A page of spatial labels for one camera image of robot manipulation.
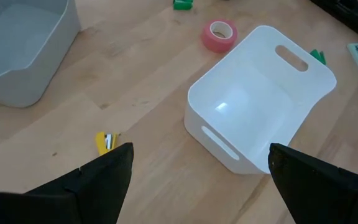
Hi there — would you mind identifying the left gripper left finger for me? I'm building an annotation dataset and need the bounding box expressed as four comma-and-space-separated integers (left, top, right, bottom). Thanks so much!
0, 142, 135, 224

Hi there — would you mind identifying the white plastic bin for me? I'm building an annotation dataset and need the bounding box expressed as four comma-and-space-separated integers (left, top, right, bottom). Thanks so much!
183, 24, 337, 175

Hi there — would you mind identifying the green mini stapler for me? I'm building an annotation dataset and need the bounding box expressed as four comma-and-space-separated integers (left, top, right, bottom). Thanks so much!
309, 49, 327, 66
172, 0, 195, 11

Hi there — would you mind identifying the light grey plastic bin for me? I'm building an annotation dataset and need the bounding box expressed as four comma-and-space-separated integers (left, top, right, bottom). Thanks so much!
0, 0, 82, 109

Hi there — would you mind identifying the black aluminium table frame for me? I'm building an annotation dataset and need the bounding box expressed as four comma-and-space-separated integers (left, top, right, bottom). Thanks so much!
309, 0, 358, 39

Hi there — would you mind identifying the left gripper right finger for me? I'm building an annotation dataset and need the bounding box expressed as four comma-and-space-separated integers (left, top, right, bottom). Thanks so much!
267, 142, 358, 224

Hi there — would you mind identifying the yellow mini stapler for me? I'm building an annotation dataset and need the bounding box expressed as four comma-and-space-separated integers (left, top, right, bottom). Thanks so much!
94, 131, 119, 157

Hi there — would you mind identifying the pink tape roll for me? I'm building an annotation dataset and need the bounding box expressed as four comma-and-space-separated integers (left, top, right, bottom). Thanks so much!
201, 19, 239, 54

